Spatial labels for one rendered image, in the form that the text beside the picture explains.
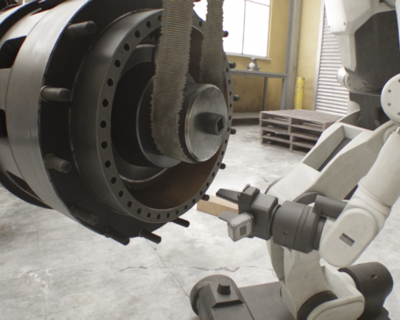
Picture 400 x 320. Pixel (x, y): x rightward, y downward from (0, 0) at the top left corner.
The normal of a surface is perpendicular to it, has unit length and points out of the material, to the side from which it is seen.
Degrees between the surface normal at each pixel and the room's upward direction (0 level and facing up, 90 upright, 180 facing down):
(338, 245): 82
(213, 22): 100
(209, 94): 90
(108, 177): 90
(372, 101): 107
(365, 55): 114
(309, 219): 37
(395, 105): 77
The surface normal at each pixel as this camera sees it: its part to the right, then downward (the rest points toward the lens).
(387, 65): -0.15, 0.55
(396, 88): -0.72, -0.07
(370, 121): -0.94, 0.30
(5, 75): -0.51, -0.13
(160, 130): -0.55, 0.35
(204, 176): -0.29, -0.66
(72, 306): 0.04, -0.96
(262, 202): -0.14, -0.84
